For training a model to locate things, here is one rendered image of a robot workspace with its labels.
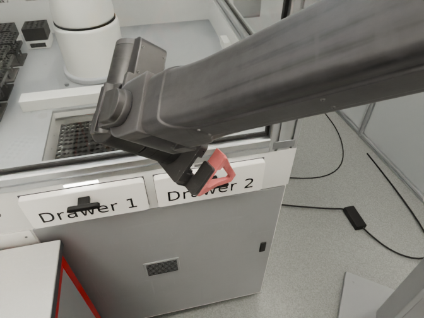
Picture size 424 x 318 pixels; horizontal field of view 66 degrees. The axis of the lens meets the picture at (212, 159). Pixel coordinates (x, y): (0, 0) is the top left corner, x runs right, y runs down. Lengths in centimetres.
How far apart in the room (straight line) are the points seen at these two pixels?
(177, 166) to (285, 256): 140
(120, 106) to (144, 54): 10
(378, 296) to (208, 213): 104
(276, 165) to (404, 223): 133
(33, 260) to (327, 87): 89
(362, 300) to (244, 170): 106
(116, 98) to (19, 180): 56
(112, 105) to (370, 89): 22
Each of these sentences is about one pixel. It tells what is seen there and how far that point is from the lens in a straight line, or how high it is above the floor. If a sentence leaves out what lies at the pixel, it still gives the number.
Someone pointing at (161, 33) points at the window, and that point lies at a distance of 64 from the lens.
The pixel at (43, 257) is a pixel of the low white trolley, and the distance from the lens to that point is 97.
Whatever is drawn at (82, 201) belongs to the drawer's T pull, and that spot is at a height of 91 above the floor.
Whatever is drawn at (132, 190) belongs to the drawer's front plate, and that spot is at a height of 90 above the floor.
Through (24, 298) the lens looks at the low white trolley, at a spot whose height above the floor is 76.
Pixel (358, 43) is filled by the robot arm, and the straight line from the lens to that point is 17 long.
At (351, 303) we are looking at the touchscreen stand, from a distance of 173.
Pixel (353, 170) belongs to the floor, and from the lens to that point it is 230.
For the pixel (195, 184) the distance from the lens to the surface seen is 43.
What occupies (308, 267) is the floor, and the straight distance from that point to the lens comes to 178.
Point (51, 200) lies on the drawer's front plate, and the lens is 87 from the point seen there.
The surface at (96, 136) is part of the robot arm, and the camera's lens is 40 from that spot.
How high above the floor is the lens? 152
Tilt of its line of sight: 44 degrees down
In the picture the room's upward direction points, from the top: straight up
